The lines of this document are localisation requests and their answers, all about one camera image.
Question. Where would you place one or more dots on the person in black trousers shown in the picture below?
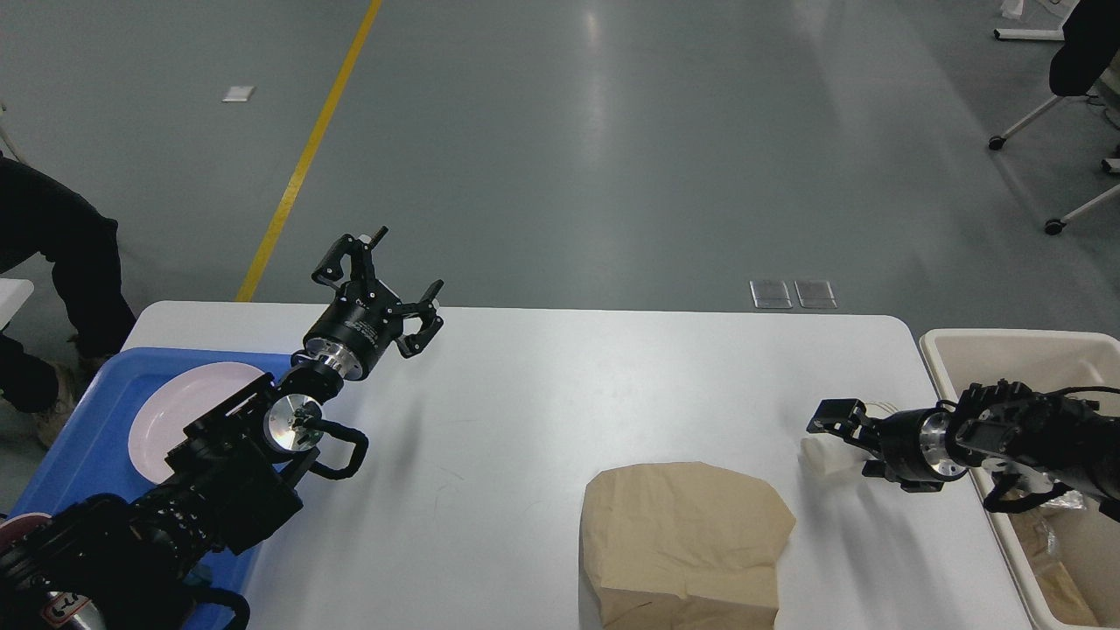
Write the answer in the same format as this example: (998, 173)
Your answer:
(40, 216)

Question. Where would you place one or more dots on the clear floor plate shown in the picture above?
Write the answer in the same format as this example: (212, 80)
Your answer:
(815, 295)
(770, 295)

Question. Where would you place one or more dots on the blue plastic tray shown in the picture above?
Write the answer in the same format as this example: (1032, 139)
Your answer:
(91, 455)

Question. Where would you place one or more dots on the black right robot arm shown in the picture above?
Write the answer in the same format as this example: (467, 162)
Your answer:
(1038, 446)

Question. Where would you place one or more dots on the brown paper in bin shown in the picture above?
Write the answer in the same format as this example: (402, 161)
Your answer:
(1060, 592)

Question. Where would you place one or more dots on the pink mug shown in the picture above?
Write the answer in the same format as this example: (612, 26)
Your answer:
(16, 529)

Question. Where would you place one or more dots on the foil ball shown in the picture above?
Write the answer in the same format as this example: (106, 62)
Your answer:
(1069, 500)

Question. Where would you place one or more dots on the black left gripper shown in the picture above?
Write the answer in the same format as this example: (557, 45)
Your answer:
(361, 322)

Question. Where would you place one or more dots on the brown paper bag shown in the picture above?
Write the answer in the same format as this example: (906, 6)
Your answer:
(683, 545)

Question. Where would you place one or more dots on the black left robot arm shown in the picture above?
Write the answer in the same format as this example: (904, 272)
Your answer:
(110, 563)

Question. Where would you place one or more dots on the pink plastic plate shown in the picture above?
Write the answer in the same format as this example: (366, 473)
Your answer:
(159, 424)

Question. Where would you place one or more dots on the clear floor plate left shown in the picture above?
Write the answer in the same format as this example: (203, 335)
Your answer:
(770, 295)

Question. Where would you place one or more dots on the white tissue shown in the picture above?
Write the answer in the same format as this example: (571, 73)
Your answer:
(833, 446)

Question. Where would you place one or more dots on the clear floor plate right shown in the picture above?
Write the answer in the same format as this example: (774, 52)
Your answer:
(815, 295)

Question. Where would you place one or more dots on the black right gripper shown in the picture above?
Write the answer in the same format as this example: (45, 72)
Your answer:
(913, 444)

